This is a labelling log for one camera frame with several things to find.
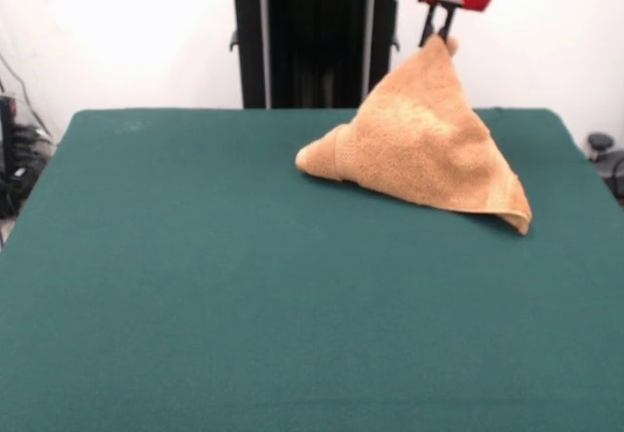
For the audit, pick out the orange terry towel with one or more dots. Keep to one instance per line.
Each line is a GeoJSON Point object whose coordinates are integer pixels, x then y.
{"type": "Point", "coordinates": [419, 154]}

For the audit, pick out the black round knob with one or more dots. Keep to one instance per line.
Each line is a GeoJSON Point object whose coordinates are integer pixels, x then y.
{"type": "Point", "coordinates": [600, 141]}

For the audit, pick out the dark green table cloth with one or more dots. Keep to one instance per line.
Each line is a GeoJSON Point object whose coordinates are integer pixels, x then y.
{"type": "Point", "coordinates": [195, 305]}

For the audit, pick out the black electronics box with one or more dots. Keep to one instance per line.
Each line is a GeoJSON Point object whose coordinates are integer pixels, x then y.
{"type": "Point", "coordinates": [7, 159]}

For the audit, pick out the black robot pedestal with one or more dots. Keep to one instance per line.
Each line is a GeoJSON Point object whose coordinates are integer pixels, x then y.
{"type": "Point", "coordinates": [317, 51]}

